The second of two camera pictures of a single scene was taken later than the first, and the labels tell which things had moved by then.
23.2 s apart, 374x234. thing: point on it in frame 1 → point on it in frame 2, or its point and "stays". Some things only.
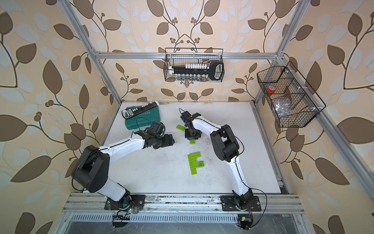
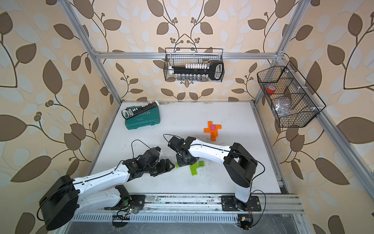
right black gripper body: [192, 134] → [182, 161]
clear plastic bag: [281, 107] stays
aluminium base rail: [92, 208] stays
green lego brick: [193, 167] stays
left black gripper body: [162, 141] → [157, 167]
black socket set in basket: [198, 71] stays
